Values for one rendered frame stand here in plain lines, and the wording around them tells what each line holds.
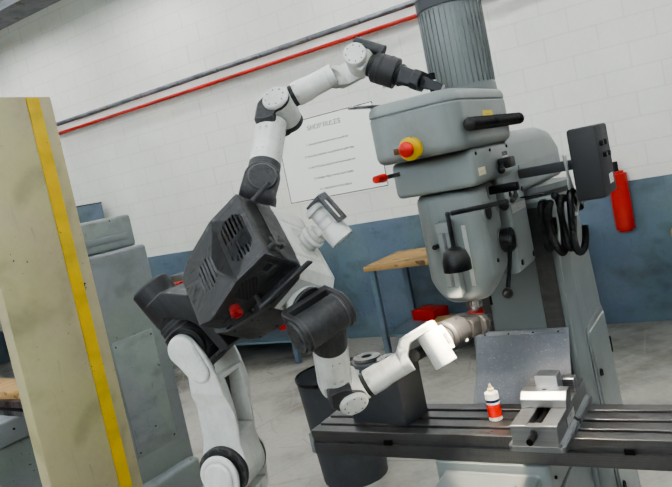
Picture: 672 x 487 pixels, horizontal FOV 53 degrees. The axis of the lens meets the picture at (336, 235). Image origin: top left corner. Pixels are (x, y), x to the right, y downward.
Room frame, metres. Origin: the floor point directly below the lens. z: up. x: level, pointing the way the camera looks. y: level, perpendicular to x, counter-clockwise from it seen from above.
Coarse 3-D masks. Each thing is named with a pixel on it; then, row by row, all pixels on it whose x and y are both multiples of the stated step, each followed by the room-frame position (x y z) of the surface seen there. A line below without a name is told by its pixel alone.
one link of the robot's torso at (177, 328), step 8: (184, 320) 1.80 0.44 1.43; (176, 328) 1.79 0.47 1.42; (184, 328) 1.78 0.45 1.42; (192, 328) 1.79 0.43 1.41; (200, 328) 1.80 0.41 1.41; (168, 336) 1.79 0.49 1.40; (192, 336) 1.77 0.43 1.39; (200, 336) 1.77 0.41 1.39; (208, 336) 1.79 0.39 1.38; (200, 344) 1.77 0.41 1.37; (208, 344) 1.78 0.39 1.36; (208, 352) 1.78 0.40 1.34
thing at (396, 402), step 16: (368, 352) 2.21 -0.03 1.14; (416, 368) 2.09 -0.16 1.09; (400, 384) 2.02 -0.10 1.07; (416, 384) 2.08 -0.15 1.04; (384, 400) 2.06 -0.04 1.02; (400, 400) 2.02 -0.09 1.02; (416, 400) 2.07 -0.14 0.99; (368, 416) 2.12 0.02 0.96; (384, 416) 2.07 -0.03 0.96; (400, 416) 2.02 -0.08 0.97; (416, 416) 2.05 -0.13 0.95
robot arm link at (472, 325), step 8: (456, 320) 1.82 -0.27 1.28; (464, 320) 1.83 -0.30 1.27; (472, 320) 1.84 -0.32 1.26; (480, 320) 1.86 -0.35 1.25; (488, 320) 1.86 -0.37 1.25; (464, 328) 1.80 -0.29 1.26; (472, 328) 1.84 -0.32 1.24; (480, 328) 1.86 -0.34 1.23; (488, 328) 1.86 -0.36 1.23; (464, 336) 1.80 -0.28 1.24; (472, 336) 1.84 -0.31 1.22; (464, 344) 1.81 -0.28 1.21
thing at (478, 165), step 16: (496, 144) 1.97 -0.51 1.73; (416, 160) 1.86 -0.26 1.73; (432, 160) 1.83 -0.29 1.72; (448, 160) 1.80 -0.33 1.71; (464, 160) 1.78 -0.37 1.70; (480, 160) 1.81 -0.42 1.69; (496, 160) 1.93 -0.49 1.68; (400, 176) 1.88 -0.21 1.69; (416, 176) 1.85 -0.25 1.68; (432, 176) 1.83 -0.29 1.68; (448, 176) 1.81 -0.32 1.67; (464, 176) 1.78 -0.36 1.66; (480, 176) 1.79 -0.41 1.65; (496, 176) 1.91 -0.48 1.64; (400, 192) 1.88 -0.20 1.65; (416, 192) 1.86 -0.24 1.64; (432, 192) 1.84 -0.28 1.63
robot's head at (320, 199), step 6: (324, 192) 1.71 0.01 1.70; (318, 198) 1.68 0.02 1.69; (324, 198) 1.69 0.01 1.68; (330, 198) 1.70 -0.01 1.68; (312, 204) 1.70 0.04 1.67; (318, 204) 1.69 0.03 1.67; (324, 204) 1.68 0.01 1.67; (330, 204) 1.70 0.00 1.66; (336, 204) 1.70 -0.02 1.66; (312, 210) 1.69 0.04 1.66; (330, 210) 1.67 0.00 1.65; (336, 210) 1.70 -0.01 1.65; (306, 216) 1.71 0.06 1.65; (336, 216) 1.67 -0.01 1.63; (342, 216) 1.69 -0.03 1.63
